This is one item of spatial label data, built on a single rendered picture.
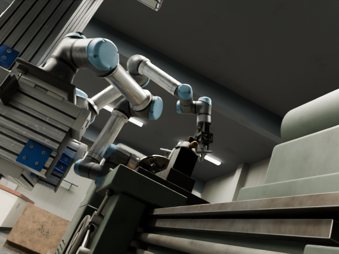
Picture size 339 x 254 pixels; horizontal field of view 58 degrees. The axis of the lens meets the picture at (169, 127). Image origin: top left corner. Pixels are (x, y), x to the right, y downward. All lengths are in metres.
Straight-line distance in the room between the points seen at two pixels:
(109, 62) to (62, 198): 10.42
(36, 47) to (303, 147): 1.22
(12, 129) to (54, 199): 10.35
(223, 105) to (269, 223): 4.69
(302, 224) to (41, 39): 1.35
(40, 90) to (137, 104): 0.44
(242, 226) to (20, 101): 0.92
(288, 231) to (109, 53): 0.97
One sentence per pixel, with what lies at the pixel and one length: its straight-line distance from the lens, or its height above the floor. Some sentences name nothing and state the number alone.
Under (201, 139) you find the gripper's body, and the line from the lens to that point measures 1.63.
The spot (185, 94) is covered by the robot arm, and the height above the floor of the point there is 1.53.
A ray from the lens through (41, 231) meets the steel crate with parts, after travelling 6.47.
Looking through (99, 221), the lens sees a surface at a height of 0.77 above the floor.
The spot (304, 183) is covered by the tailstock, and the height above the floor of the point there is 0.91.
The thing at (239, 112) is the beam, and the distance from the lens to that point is 5.17.
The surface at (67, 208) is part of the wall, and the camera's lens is 11.46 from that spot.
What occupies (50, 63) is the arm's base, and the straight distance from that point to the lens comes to 1.26.
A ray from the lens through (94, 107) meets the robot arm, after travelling 1.85.
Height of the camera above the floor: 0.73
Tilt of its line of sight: 23 degrees up
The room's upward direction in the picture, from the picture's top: 24 degrees clockwise
